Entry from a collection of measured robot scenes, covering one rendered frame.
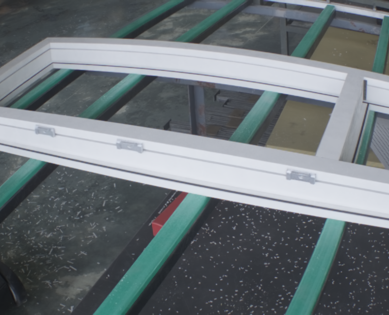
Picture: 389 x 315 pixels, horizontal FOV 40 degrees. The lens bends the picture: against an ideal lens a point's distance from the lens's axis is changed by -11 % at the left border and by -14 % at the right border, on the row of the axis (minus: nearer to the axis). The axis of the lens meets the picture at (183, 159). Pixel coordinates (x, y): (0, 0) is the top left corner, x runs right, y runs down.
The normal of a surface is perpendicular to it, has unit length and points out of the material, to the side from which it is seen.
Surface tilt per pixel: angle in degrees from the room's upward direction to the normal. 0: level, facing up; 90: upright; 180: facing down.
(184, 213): 0
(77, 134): 90
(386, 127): 0
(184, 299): 0
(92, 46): 90
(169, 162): 90
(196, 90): 90
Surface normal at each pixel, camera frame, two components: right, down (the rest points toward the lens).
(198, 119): -0.41, 0.49
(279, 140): -0.06, -0.86
